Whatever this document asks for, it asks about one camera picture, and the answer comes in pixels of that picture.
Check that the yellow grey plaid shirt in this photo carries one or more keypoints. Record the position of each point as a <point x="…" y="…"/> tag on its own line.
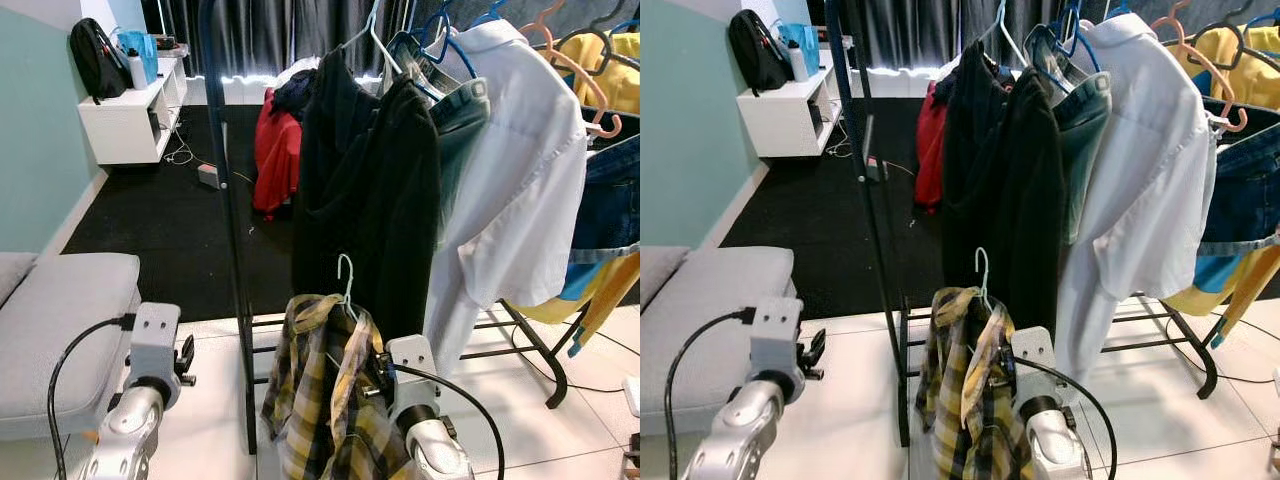
<point x="320" y="400"/>
<point x="970" y="400"/>

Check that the blue clothes hanger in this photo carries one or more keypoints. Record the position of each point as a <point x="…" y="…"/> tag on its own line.
<point x="1115" y="8"/>
<point x="445" y="45"/>
<point x="490" y="12"/>
<point x="1075" y="40"/>

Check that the pink clothes hanger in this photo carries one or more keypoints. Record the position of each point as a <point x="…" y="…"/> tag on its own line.
<point x="1205" y="70"/>
<point x="580" y="75"/>

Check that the black clothes hanger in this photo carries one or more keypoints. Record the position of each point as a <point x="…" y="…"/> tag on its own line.
<point x="1230" y="40"/>
<point x="600" y="45"/>

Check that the grey upholstered footstool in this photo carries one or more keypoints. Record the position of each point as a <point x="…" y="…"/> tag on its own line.
<point x="700" y="330"/>
<point x="60" y="330"/>

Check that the black clothes rack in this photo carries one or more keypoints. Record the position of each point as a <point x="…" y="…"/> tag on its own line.
<point x="232" y="250"/>
<point x="880" y="250"/>

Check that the black floor rug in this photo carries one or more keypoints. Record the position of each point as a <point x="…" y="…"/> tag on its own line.
<point x="800" y="230"/>
<point x="150" y="230"/>

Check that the black hanging garment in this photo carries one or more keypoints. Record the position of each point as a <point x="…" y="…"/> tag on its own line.
<point x="1010" y="200"/>
<point x="370" y="200"/>

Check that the grey cushion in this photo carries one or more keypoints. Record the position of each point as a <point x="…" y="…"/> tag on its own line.
<point x="660" y="270"/>
<point x="12" y="275"/>

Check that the red cloth bundle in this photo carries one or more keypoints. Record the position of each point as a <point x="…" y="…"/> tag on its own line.
<point x="930" y="150"/>
<point x="278" y="150"/>

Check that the white shelf unit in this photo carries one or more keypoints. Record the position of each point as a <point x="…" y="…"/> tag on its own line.
<point x="125" y="125"/>
<point x="790" y="118"/>

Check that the white hanging shirt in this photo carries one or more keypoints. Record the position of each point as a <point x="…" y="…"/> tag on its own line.
<point x="520" y="180"/>
<point x="1150" y="180"/>

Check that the dark clothes pile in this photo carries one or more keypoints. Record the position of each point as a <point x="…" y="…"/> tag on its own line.
<point x="945" y="85"/>
<point x="295" y="92"/>

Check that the white bottle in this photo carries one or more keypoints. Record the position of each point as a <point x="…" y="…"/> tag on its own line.
<point x="136" y="72"/>
<point x="797" y="62"/>

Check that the yellow hanging garment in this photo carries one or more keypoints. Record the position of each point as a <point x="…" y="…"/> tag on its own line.
<point x="1250" y="80"/>
<point x="620" y="90"/>

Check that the dark grey curtain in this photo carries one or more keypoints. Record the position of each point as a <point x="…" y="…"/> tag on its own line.
<point x="920" y="35"/>
<point x="290" y="35"/>

